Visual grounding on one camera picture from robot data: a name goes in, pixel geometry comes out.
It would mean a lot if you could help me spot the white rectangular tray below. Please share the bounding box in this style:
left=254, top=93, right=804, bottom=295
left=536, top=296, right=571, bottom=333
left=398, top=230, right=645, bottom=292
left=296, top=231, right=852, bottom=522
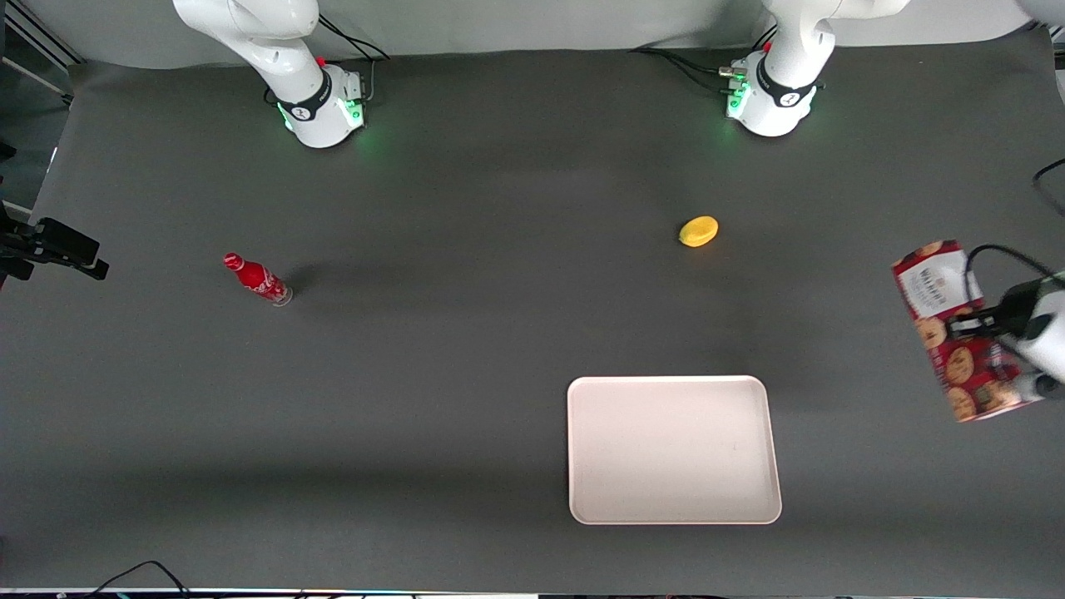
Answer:
left=567, top=375, right=784, bottom=527

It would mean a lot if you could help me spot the red cola bottle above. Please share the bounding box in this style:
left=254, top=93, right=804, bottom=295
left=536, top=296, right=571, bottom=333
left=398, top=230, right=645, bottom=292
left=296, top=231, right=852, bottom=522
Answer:
left=222, top=252, right=295, bottom=308

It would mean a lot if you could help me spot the yellow lemon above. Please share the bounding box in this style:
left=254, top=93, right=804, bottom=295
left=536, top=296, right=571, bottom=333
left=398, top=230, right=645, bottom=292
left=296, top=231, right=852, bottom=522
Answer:
left=678, top=215, right=721, bottom=249

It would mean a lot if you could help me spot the black right arm base cable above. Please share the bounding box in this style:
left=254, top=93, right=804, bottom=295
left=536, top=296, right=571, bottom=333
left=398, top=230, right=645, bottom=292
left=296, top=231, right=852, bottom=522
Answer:
left=265, top=12, right=392, bottom=107

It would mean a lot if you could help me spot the black arm base cable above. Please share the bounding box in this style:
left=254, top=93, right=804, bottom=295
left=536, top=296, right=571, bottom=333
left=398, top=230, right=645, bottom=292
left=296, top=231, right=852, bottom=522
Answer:
left=265, top=12, right=392, bottom=107
left=627, top=25, right=779, bottom=94

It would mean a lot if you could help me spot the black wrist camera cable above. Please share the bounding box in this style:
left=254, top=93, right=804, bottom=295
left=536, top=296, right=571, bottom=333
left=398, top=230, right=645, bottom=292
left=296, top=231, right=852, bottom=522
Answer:
left=963, top=244, right=1065, bottom=302

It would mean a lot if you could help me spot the aluminium frame rail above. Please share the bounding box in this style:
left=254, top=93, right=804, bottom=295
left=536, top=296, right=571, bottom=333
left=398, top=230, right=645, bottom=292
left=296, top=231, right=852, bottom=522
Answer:
left=0, top=0, right=86, bottom=105

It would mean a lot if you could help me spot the black thin floor cable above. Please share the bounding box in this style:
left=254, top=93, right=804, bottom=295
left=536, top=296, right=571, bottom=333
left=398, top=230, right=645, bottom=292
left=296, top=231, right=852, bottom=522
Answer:
left=82, top=560, right=194, bottom=599

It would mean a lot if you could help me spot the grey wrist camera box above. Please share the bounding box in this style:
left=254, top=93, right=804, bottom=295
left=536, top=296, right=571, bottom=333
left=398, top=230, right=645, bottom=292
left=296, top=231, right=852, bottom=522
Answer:
left=1010, top=373, right=1064, bottom=402

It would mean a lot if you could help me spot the black camera on mount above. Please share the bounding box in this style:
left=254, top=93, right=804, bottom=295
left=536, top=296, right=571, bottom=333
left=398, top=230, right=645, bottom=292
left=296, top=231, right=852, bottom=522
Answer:
left=0, top=208, right=111, bottom=282

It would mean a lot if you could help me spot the red cookie box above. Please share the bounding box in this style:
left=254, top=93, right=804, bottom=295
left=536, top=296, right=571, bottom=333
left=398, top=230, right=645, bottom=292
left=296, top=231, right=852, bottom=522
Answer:
left=891, top=240, right=1046, bottom=424

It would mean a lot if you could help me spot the black left arm base cable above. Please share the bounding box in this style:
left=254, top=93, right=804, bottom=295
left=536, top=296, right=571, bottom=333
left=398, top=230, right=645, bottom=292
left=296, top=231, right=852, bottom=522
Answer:
left=627, top=25, right=779, bottom=94

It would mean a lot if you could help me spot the black cable loop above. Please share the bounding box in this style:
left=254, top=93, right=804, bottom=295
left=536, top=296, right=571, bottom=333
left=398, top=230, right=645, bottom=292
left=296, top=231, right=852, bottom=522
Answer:
left=1032, top=156, right=1065, bottom=219

